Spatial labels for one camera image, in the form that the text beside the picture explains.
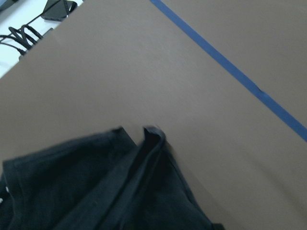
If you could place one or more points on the black graphic t-shirt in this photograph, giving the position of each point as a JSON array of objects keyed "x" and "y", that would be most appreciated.
[{"x": 100, "y": 182}]

